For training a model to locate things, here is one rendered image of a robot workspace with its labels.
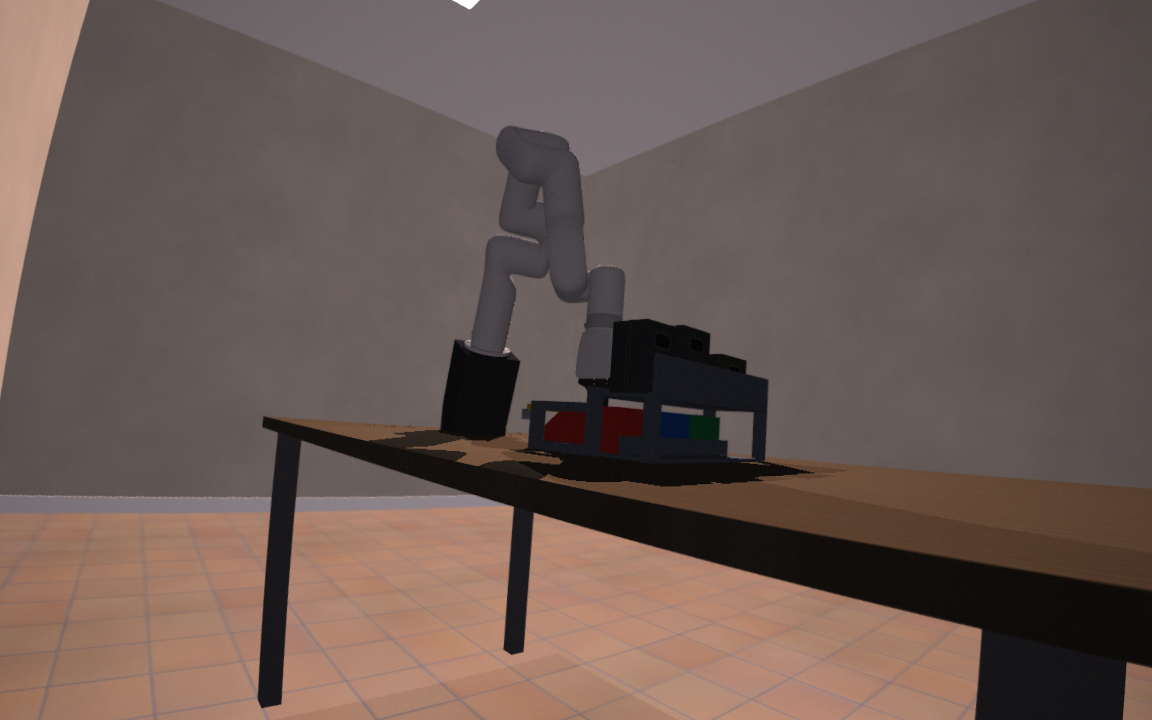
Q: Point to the dark grey metal shelf rack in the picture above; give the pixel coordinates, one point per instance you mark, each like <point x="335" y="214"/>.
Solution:
<point x="673" y="378"/>

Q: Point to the olive green case with orange latches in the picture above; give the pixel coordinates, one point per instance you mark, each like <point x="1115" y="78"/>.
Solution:
<point x="727" y="362"/>

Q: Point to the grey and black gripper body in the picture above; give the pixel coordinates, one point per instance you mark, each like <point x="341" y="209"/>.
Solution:
<point x="594" y="353"/>

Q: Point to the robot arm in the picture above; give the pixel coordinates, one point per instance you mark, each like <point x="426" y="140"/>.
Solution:
<point x="540" y="160"/>

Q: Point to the blue bin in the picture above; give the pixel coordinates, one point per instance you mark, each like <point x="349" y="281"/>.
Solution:
<point x="675" y="425"/>

